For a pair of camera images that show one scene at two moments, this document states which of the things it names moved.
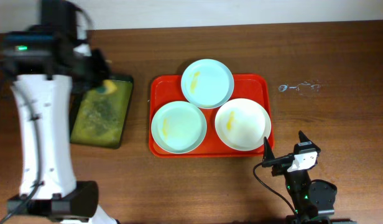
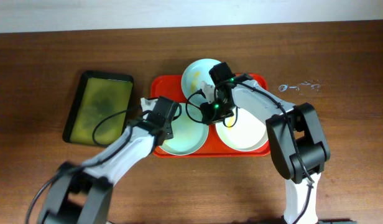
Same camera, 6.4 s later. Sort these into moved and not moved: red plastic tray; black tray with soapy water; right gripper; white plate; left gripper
Moved: left gripper; right gripper
Not moved: white plate; black tray with soapy water; red plastic tray
